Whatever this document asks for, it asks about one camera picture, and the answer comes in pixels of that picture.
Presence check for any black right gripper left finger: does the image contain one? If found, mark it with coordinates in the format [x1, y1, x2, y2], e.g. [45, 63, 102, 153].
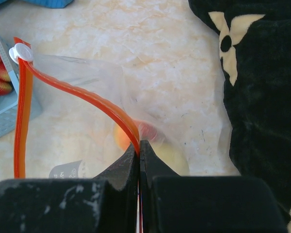
[0, 146, 139, 233]

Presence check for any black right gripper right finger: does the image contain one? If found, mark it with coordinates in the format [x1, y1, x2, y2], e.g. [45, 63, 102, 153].
[139, 140, 287, 233]

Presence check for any orange peach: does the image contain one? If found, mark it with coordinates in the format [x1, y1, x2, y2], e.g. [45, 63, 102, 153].
[113, 120, 158, 151]

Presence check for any clear zip bag orange zipper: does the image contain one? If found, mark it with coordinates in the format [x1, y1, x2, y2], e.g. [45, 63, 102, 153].
[9, 38, 190, 179]

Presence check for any light blue plastic basket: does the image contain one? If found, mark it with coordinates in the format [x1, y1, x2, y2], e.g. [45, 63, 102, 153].
[0, 23, 43, 144]

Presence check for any yellow pear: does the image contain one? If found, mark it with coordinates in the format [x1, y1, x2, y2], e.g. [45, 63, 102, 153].
[151, 143, 190, 176]

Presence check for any black floral pillow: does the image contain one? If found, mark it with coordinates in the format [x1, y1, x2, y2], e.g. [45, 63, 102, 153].
[189, 0, 291, 233]

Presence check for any blue cloth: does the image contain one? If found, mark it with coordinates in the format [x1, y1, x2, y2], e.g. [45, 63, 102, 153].
[0, 0, 73, 9]

